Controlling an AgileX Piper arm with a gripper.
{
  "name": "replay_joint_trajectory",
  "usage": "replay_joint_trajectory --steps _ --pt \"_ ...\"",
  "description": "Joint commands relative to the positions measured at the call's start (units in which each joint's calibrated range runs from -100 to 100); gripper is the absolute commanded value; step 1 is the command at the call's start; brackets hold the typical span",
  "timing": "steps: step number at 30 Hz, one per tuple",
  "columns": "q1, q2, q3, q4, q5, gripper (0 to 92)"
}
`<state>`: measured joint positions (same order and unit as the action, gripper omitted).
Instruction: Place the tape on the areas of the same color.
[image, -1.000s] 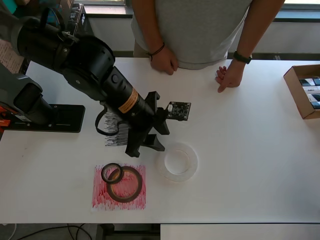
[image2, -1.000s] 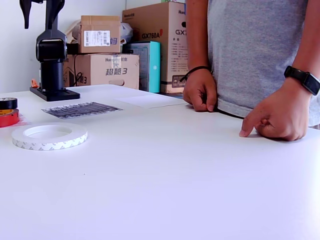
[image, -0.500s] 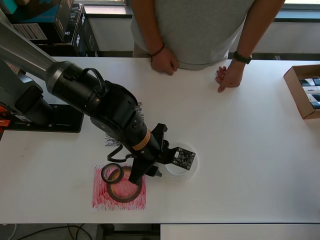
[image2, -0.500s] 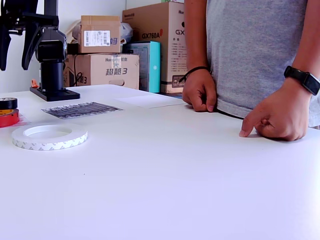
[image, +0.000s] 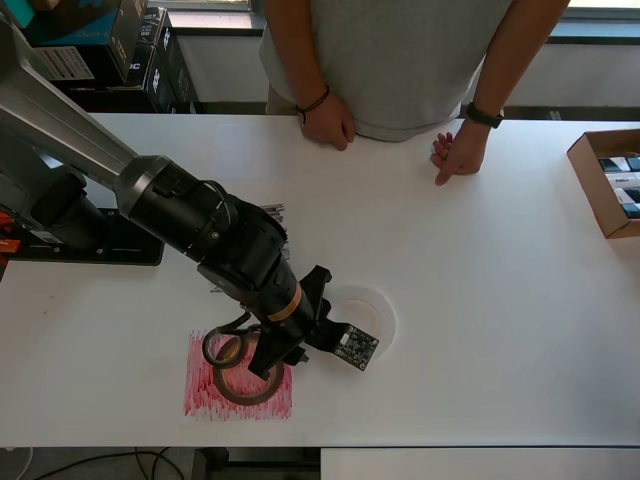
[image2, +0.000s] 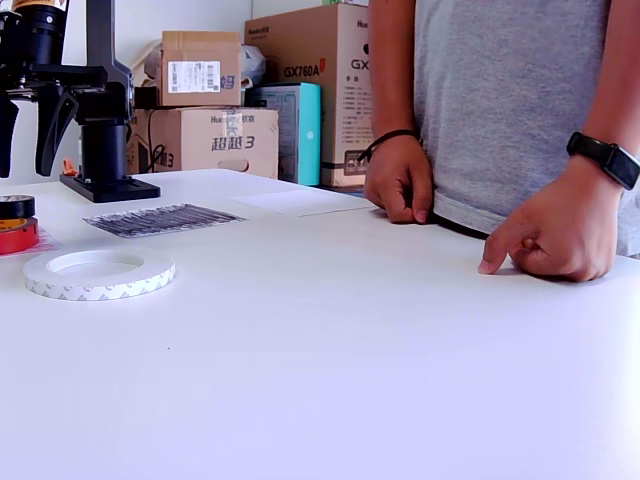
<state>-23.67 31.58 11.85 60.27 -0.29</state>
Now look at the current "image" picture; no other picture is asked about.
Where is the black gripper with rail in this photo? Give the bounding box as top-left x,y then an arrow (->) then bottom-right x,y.
248,265 -> 334,382

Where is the red tape roll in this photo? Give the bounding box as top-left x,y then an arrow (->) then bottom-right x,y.
213,332 -> 287,406

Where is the black tape roll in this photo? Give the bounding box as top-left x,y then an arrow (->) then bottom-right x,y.
201,325 -> 247,370

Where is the white tape roll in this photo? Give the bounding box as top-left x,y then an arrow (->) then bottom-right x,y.
329,284 -> 398,362

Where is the person right forearm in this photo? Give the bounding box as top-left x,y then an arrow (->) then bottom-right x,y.
263,0 -> 332,109

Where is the person left forearm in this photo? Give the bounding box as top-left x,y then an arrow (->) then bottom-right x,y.
469,0 -> 571,121

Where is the person right hand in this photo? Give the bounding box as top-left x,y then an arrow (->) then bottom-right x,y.
299,93 -> 358,152

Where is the person left hand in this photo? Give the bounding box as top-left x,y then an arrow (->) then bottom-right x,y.
429,119 -> 490,187

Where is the red scribbled paper sheet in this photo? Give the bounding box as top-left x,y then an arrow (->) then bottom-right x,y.
182,328 -> 294,422

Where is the dark table leg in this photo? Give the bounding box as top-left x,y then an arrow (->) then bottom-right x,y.
192,447 -> 231,480

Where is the black scribbled paper sheet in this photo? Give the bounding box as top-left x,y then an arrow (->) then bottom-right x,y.
208,202 -> 292,296

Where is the white side table top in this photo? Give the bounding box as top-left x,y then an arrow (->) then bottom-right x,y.
319,447 -> 640,480

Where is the dark printed carton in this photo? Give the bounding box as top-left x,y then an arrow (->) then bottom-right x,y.
144,24 -> 202,115

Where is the black wrist watch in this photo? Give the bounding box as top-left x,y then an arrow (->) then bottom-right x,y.
464,101 -> 505,130

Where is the orange table clamp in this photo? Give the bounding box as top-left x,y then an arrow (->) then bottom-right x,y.
0,209 -> 22,256

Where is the person torso in grey shirt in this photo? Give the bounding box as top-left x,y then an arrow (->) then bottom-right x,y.
258,0 -> 514,144

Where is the open brown cardboard tray box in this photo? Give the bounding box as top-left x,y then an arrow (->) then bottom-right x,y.
566,128 -> 640,240

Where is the black carton with white print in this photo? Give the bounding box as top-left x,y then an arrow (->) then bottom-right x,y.
134,5 -> 174,51

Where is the black carton with white label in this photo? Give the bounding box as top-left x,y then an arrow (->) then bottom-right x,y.
29,44 -> 157,114

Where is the small white printed box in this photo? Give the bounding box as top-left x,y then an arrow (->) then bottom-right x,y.
603,171 -> 640,190

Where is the small black and white box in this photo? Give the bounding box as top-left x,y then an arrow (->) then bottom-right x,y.
597,155 -> 640,174

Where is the teal and black carton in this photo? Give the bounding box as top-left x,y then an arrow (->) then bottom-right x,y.
9,0 -> 149,49

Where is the camera circuit board on bracket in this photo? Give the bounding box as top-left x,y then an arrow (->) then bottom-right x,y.
305,319 -> 380,373

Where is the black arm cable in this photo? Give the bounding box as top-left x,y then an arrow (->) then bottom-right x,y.
213,310 -> 264,337

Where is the black floor cable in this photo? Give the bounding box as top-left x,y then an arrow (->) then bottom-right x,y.
29,447 -> 201,480

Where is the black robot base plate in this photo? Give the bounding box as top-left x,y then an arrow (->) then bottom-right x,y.
9,208 -> 166,267

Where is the black wrist bracelet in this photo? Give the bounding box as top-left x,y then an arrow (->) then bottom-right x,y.
294,84 -> 331,126

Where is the white floor cable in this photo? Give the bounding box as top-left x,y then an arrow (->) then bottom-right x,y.
0,444 -> 36,480

